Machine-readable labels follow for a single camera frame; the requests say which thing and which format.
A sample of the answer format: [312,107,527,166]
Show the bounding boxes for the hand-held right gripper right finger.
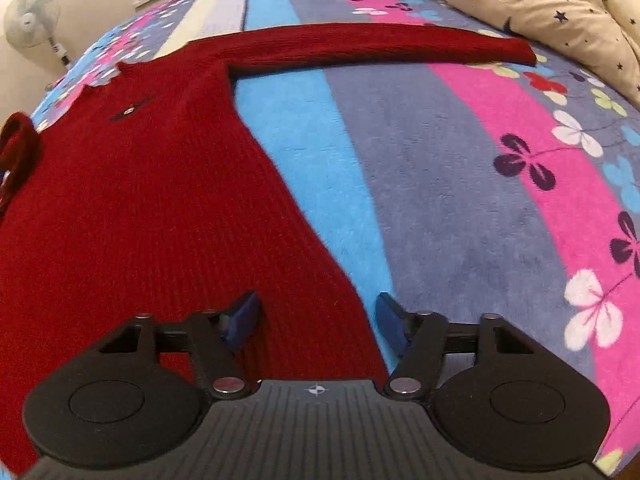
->
[375,291,544,404]

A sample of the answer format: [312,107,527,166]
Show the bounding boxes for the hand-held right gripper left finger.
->
[92,290,263,404]

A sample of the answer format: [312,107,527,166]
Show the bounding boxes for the red knit sweater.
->
[0,24,538,476]

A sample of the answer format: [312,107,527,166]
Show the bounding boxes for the striped floral blanket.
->
[30,0,640,478]

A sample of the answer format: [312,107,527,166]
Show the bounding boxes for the cream star-print quilt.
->
[402,0,640,107]

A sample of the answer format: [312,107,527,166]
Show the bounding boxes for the white standing fan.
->
[4,0,76,92]

